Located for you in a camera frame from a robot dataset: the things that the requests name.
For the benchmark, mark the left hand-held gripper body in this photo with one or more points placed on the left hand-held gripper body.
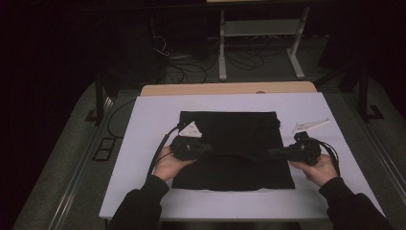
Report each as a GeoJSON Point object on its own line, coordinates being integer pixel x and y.
{"type": "Point", "coordinates": [186, 148]}

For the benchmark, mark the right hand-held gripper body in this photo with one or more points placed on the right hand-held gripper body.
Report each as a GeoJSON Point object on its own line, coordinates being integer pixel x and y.
{"type": "Point", "coordinates": [304, 151]}

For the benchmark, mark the black tank top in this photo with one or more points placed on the black tank top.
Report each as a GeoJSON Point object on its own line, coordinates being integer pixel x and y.
{"type": "Point", "coordinates": [236, 134]}

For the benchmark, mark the person's right hand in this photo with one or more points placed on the person's right hand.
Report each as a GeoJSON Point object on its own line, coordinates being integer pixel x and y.
{"type": "Point", "coordinates": [320, 171]}

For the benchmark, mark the person's left hand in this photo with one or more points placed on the person's left hand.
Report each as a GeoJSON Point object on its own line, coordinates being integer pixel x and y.
{"type": "Point", "coordinates": [167, 166]}

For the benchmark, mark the wooden table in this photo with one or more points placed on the wooden table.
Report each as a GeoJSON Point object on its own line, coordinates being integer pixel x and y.
{"type": "Point", "coordinates": [223, 88]}

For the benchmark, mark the black metal stand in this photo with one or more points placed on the black metal stand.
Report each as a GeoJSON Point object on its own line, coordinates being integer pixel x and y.
{"type": "Point", "coordinates": [364, 96]}
{"type": "Point", "coordinates": [99, 96]}

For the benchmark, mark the white metal stand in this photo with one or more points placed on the white metal stand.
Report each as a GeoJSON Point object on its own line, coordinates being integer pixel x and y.
{"type": "Point", "coordinates": [222, 48]}

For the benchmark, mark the black floor socket frame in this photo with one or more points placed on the black floor socket frame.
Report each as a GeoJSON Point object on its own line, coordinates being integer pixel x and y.
{"type": "Point", "coordinates": [103, 149]}

